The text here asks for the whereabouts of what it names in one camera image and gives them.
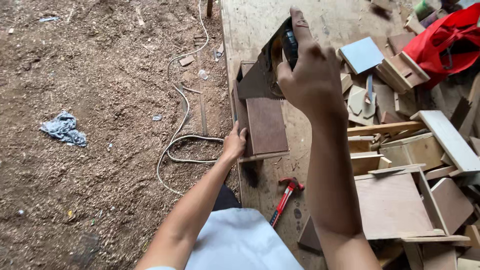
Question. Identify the person's left hand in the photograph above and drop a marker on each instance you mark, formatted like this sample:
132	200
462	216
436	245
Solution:
233	143

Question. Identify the person's right hand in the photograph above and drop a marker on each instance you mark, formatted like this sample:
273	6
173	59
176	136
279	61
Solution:
313	78

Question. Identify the brown laminated plywood box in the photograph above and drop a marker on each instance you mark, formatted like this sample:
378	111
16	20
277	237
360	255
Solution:
262	120

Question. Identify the light blue square board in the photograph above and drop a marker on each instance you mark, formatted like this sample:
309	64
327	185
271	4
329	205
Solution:
360	54

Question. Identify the person's dark trousers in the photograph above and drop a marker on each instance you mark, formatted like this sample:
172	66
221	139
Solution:
226	197

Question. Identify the red claw hammer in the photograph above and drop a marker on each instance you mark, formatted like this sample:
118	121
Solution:
285	198

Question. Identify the person's white shirt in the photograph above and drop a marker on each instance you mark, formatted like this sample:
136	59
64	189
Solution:
240	240

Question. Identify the heap of wood offcuts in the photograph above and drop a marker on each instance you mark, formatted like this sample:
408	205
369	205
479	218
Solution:
416	150

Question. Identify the red plastic bag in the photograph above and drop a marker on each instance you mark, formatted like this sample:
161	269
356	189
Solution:
442	45

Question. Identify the large plywood panel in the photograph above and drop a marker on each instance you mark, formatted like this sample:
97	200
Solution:
392	204

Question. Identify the white painted wood plank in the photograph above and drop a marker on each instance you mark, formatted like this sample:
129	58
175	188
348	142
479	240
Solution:
448	140

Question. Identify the grey crumpled rag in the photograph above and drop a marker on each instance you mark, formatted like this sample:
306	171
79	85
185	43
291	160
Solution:
63	128

